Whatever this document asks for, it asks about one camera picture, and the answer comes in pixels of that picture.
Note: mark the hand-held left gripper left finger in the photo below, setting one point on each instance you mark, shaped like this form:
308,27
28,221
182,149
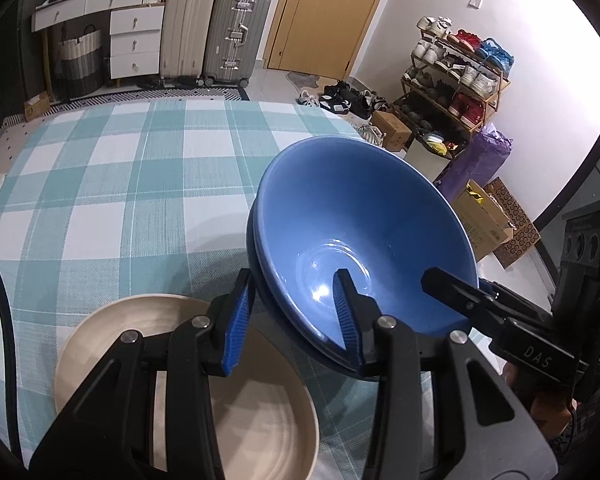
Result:
236,330

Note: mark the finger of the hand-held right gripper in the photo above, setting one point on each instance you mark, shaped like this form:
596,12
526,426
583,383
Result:
460,295
517,300

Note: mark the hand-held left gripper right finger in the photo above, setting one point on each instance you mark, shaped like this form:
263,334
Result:
349,330

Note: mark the blue ceramic bowl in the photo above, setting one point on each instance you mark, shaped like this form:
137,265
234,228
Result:
300,347
267,295
360,210

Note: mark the cream round plate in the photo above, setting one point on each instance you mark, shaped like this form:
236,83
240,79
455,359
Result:
265,410

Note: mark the person's right hand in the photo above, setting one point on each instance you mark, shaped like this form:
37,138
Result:
550,417

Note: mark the brown patterned cardboard box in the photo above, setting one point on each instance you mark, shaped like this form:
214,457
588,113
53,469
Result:
522,230

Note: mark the green printed cardboard box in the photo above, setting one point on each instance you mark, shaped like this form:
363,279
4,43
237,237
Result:
480,225

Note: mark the purple bag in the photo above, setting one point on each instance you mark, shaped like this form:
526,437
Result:
480,160

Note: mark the white trash bin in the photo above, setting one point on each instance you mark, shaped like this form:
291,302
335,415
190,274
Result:
430,160

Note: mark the small cardboard box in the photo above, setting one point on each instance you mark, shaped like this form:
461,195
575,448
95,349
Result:
392,130

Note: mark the wooden shoe rack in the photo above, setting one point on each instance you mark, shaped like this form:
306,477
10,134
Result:
495,105

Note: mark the shoe rack with shoes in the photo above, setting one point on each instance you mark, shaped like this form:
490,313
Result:
470,75

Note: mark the pile of floor shoes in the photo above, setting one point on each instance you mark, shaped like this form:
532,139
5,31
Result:
345,100

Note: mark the small grey door mat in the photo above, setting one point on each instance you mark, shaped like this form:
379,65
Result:
304,81

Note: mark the patterned floor rug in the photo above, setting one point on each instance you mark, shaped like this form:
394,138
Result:
130,97

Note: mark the silver suitcase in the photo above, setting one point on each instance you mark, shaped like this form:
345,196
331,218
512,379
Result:
235,35

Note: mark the floor cardboard box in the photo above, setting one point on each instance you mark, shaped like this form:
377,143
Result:
36,107

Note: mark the beige suitcase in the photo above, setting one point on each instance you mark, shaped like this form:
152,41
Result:
187,30

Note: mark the wooden door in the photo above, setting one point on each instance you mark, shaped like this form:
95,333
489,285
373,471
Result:
325,15

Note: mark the woven laundry basket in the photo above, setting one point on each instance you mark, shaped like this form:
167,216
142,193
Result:
82,57

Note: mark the white drawer dresser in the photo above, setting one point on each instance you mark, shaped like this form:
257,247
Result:
130,35

